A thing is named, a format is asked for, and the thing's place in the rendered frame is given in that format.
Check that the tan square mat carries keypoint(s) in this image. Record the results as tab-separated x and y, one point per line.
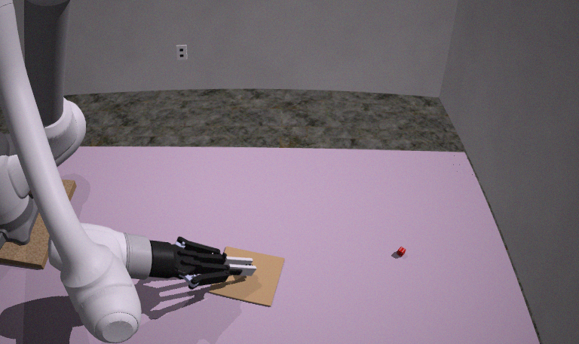
258	288

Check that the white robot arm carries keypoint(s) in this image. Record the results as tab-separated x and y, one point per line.
95	269

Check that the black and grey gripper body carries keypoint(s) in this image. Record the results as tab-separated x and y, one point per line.
165	264

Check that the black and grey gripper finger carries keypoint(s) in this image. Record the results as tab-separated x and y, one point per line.
213	273
204	254

